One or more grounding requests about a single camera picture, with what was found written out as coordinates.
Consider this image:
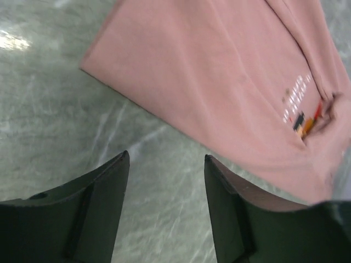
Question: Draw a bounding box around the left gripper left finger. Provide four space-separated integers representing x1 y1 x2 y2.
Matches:
1 151 129 262

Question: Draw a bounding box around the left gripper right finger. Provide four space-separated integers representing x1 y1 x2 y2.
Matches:
204 155 350 262

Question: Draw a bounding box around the pink t shirt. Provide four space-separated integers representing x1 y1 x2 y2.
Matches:
81 1 350 203

